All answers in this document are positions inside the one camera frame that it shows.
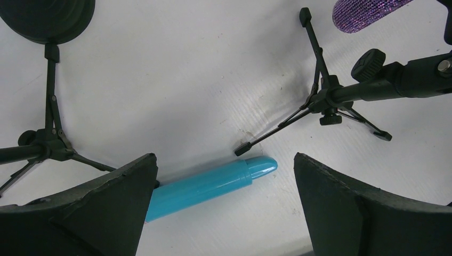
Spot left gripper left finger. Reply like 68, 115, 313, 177
1, 153, 158, 255

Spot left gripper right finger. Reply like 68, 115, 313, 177
294, 153, 451, 255

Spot tripod shock mount stand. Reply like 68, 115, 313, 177
234, 7, 451, 156

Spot purple glitter microphone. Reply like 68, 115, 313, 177
332, 0, 411, 34

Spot black tripod clip stand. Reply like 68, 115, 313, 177
1, 43, 116, 198

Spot round base mic stand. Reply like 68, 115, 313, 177
1, 0, 95, 44

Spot blue toy microphone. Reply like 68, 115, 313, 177
145, 156, 278, 223

